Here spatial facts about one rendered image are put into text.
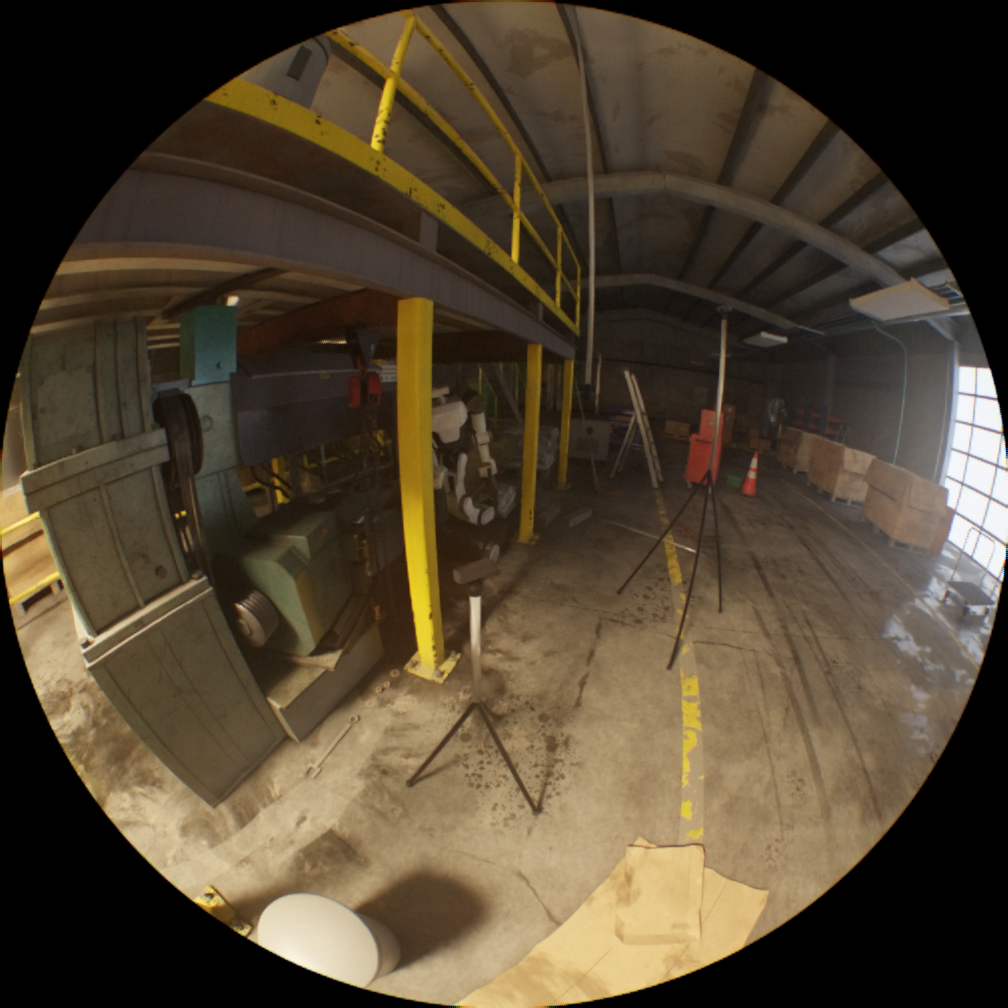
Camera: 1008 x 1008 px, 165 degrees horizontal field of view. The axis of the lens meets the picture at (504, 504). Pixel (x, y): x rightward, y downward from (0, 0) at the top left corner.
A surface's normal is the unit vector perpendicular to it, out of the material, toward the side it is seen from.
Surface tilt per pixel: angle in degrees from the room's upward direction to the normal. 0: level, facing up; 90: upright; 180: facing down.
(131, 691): 90
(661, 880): 1
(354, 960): 1
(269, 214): 90
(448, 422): 104
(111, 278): 90
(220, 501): 90
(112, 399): 80
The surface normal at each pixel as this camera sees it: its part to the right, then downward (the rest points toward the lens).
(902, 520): -0.55, 0.27
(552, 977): 0.03, -0.94
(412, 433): -0.34, 0.32
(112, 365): 0.93, -0.02
